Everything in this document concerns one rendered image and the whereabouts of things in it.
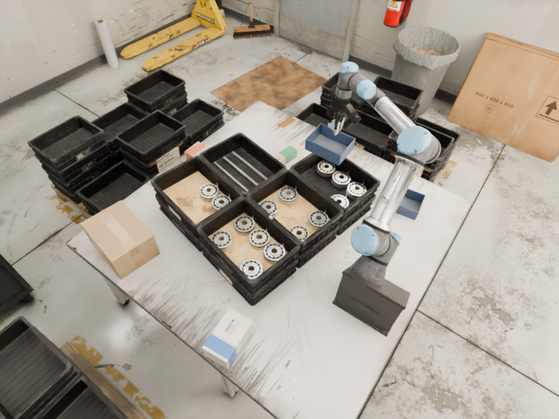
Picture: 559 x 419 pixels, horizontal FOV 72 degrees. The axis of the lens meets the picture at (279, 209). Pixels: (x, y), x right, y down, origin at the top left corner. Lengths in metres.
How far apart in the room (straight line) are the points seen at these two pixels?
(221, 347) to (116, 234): 0.74
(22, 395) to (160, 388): 0.70
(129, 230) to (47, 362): 0.71
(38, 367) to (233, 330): 0.96
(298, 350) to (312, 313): 0.19
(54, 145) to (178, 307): 1.74
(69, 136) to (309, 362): 2.34
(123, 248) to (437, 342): 1.95
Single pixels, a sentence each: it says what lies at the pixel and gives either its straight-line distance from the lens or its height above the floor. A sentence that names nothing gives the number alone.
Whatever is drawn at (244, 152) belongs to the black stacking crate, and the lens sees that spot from 2.30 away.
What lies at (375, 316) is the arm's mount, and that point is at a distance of 1.78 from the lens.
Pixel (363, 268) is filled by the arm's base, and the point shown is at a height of 0.97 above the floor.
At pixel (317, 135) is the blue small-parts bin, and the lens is 2.05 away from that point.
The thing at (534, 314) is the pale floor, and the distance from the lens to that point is 3.17.
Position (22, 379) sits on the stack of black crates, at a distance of 2.24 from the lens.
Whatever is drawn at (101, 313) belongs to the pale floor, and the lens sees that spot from 2.80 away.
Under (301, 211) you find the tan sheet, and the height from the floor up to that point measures 0.83.
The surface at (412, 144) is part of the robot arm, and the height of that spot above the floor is 1.44.
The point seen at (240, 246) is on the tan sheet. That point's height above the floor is 0.83.
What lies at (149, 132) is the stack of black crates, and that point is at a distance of 3.08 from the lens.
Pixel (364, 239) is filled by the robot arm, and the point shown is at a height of 1.15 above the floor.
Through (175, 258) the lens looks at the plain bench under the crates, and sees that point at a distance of 2.02.
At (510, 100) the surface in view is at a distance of 4.23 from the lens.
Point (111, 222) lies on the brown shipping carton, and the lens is 2.04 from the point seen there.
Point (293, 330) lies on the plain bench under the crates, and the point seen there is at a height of 0.70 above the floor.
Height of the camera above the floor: 2.37
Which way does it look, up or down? 50 degrees down
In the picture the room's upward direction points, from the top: 3 degrees clockwise
